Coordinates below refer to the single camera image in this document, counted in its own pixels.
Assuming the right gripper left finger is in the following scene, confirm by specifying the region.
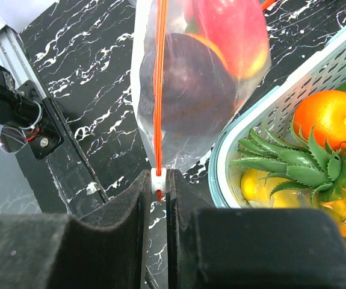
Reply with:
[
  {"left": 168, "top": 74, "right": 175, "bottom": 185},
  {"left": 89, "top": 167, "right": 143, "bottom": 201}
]
[{"left": 0, "top": 170, "right": 151, "bottom": 288}]

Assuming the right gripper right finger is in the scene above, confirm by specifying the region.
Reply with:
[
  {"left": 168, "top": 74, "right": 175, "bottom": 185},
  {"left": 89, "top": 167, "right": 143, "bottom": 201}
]
[{"left": 166, "top": 170, "right": 346, "bottom": 288}]

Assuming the orange fruit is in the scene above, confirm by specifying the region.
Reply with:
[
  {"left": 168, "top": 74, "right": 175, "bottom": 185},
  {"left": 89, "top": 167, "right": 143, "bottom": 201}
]
[{"left": 292, "top": 90, "right": 346, "bottom": 151}]

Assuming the clear orange-zip bag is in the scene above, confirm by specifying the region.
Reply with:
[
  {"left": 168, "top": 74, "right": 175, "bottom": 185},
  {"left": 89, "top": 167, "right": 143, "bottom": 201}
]
[{"left": 131, "top": 1, "right": 271, "bottom": 198}]

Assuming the yellow lemon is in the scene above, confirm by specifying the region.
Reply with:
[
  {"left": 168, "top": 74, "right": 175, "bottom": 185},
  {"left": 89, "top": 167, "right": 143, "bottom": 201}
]
[{"left": 240, "top": 169, "right": 310, "bottom": 208}]

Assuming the small orange pineapple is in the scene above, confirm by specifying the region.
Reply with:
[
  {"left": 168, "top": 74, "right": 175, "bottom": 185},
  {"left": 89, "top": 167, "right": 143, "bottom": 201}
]
[{"left": 232, "top": 129, "right": 346, "bottom": 239}]

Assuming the light blue plastic basket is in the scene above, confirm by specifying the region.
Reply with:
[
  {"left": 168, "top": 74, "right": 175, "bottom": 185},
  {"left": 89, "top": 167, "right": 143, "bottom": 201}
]
[{"left": 209, "top": 26, "right": 346, "bottom": 208}]

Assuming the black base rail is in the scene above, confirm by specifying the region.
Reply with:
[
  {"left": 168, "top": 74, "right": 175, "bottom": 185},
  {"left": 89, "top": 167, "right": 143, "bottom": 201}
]
[{"left": 0, "top": 27, "right": 108, "bottom": 217}]

